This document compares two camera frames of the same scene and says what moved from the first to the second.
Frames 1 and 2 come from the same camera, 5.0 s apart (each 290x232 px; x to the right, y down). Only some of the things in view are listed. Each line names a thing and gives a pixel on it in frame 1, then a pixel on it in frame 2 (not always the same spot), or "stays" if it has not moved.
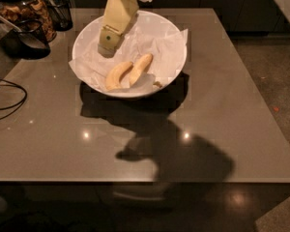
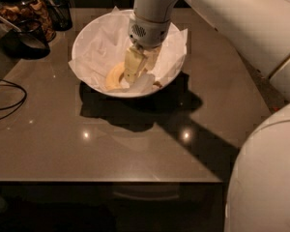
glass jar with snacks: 17,3 stays
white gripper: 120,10 -> 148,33
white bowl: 149,61 stays
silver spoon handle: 0,17 stays
